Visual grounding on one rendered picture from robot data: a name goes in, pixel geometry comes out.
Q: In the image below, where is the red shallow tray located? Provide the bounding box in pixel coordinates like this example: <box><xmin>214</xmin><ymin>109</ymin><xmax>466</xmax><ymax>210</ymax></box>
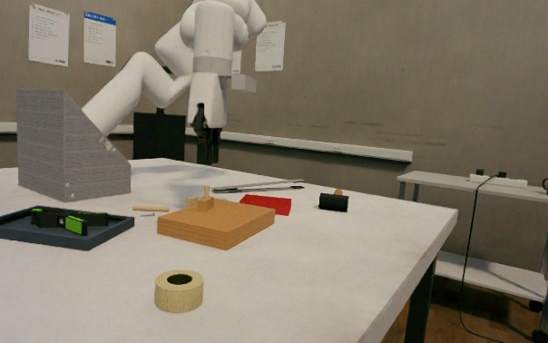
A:
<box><xmin>240</xmin><ymin>194</ymin><xmax>291</xmax><ymax>216</ymax></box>

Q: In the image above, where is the dark green mallet with tan wooden handle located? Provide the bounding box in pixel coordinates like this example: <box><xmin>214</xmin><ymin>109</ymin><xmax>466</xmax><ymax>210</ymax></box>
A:
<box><xmin>318</xmin><ymin>189</ymin><xmax>349</xmax><ymax>212</ymax></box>

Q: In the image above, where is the small wooden block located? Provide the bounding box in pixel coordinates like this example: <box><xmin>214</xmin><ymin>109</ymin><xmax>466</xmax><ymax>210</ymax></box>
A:
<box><xmin>198</xmin><ymin>196</ymin><xmax>214</xmax><ymax>212</ymax></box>

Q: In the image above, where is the brown wooden board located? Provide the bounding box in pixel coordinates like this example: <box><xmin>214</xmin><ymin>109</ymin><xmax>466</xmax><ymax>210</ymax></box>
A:
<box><xmin>157</xmin><ymin>196</ymin><xmax>275</xmax><ymax>250</ymax></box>

